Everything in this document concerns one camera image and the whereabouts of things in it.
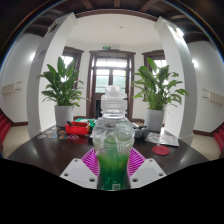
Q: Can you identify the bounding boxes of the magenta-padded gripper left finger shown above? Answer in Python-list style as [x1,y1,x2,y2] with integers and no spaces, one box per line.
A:
[59,148,100,190]

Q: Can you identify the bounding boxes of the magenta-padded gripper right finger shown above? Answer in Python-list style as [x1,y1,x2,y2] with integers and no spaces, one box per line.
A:
[128,148,167,190]

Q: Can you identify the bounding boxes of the clear bottle with green drink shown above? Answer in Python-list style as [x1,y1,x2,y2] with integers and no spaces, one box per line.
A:
[91,85,136,192]

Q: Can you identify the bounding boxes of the printed paper leaflet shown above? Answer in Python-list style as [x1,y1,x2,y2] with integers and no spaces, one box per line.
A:
[145,131,180,148]

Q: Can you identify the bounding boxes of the grey-headed microphone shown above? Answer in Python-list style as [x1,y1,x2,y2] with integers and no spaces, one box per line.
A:
[140,126,150,138]
[133,124,143,139]

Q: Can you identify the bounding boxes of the red box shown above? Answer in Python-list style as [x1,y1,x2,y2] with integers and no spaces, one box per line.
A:
[64,120,91,136]

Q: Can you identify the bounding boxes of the green box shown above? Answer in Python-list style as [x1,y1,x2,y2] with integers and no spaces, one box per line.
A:
[74,117,98,129]

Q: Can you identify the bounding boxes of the leafy plant in white pot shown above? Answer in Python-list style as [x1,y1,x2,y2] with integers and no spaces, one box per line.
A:
[37,56,86,128]
[132,57,190,132]

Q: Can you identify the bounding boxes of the brown wooden glazed door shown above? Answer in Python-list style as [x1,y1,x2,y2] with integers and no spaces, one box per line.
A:
[85,49,137,120]

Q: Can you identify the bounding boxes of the brown-framed window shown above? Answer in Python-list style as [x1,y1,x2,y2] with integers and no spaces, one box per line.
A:
[61,46,84,84]
[142,49,168,81]

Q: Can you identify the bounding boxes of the white wall radiator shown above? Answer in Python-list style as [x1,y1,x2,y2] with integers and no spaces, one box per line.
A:
[202,89,224,105]
[1,82,22,95]

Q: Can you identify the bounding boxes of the bright wall lamp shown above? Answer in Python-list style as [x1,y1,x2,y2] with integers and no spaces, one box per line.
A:
[175,27,185,38]

